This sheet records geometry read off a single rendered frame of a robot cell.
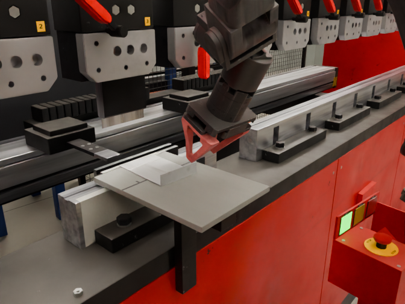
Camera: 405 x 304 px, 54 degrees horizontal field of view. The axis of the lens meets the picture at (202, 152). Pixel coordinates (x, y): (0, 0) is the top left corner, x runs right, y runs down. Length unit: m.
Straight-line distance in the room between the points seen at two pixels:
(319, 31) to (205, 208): 0.81
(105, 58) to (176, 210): 0.27
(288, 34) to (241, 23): 0.68
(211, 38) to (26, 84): 0.28
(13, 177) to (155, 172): 0.35
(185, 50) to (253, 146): 0.42
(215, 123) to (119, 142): 0.56
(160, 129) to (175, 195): 0.54
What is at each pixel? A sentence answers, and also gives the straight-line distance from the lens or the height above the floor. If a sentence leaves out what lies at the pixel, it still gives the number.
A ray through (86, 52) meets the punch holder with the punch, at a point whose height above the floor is 1.23.
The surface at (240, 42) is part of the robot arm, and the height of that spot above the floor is 1.26.
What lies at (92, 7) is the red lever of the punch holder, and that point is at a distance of 0.64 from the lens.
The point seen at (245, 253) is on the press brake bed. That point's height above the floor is 0.74.
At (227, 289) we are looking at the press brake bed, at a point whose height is 0.67.
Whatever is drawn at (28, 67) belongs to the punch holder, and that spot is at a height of 1.21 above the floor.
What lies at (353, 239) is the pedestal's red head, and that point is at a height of 0.78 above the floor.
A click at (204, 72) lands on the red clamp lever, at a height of 1.17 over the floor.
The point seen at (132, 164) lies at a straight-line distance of 0.79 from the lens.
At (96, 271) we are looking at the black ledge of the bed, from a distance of 0.72.
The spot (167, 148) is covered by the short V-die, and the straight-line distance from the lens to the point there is 0.87.
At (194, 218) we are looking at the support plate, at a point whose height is 1.00.
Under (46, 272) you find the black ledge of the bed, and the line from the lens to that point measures 0.75.
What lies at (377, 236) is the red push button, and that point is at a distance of 0.99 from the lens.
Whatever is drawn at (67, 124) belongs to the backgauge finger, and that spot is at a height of 1.03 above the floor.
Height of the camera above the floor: 1.30
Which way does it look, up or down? 21 degrees down
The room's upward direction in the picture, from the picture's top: straight up
